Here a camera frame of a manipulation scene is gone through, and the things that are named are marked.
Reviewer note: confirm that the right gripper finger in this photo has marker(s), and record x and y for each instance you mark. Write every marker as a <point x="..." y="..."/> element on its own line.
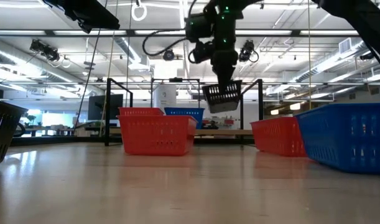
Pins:
<point x="225" y="81"/>

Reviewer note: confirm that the black plastic basket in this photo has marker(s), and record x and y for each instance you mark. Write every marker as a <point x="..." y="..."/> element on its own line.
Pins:
<point x="3" y="130"/>
<point x="224" y="102"/>

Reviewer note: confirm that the blue plastic basket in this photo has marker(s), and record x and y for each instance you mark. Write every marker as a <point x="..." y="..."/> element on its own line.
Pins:
<point x="345" y="137"/>
<point x="185" y="114"/>

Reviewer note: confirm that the red plastic basket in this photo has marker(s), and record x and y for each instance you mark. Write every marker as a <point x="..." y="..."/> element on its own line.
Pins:
<point x="140" y="111"/>
<point x="157" y="135"/>
<point x="276" y="137"/>

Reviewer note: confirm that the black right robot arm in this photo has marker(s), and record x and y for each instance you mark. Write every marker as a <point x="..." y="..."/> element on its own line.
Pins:
<point x="357" y="15"/>

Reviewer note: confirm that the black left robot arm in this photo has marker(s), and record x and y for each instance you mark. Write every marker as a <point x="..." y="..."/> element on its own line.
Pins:
<point x="90" y="14"/>

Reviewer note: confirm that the black ceiling spotlight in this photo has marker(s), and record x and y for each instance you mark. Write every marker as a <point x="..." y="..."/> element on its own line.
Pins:
<point x="45" y="49"/>
<point x="247" y="51"/>
<point x="168" y="55"/>

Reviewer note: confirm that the white cylindrical tank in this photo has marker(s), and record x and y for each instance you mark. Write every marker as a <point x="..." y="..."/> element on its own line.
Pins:
<point x="164" y="96"/>

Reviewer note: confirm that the black computer monitor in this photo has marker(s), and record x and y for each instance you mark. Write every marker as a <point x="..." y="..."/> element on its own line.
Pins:
<point x="104" y="107"/>

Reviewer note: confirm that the small green plant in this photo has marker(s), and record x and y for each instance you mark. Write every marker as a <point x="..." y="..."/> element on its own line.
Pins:
<point x="31" y="119"/>

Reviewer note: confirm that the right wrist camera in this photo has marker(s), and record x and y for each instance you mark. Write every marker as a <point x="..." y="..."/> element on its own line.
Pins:
<point x="202" y="51"/>

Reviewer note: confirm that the wooden shelf with black frame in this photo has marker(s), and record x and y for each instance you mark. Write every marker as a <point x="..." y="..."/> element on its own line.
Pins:
<point x="224" y="132"/>

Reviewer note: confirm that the black metal frame stand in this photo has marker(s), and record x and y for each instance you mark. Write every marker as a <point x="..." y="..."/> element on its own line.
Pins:
<point x="151" y="93"/>

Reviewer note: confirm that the black metal table frame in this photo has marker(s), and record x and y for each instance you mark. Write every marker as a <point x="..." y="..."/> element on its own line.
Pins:
<point x="53" y="141"/>

